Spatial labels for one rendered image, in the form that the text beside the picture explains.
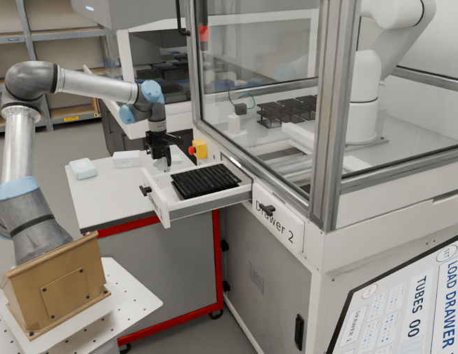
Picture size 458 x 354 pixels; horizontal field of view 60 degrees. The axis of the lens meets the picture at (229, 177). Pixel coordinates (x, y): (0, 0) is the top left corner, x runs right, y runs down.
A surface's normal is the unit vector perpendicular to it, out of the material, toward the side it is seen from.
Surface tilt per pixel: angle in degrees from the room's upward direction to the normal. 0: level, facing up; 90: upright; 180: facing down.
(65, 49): 90
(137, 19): 90
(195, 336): 0
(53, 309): 90
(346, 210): 90
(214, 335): 0
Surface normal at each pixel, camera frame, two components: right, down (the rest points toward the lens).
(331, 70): -0.90, 0.22
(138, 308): -0.03, -0.89
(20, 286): 0.71, 0.30
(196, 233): 0.43, 0.40
